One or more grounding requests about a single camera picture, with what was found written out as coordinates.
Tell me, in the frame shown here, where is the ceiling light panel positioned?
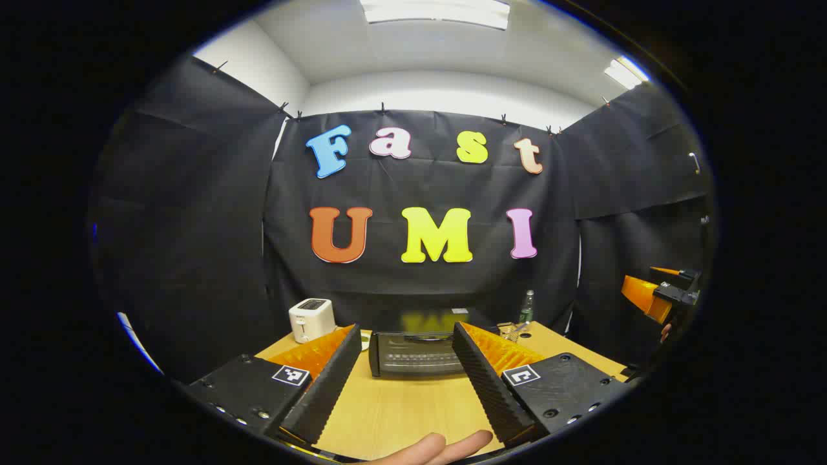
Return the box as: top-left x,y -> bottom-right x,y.
359,0 -> 512,30
604,56 -> 651,90

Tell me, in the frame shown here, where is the black electric oven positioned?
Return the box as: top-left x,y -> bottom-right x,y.
368,307 -> 501,379

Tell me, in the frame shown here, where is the white toaster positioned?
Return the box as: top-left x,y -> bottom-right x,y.
288,298 -> 337,344

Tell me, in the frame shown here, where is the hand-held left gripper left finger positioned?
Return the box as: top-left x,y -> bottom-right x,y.
183,324 -> 362,446

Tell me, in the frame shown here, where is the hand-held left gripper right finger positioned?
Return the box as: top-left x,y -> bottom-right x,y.
452,322 -> 633,448

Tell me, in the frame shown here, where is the black backdrop cloth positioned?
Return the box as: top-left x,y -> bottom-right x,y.
90,55 -> 715,385

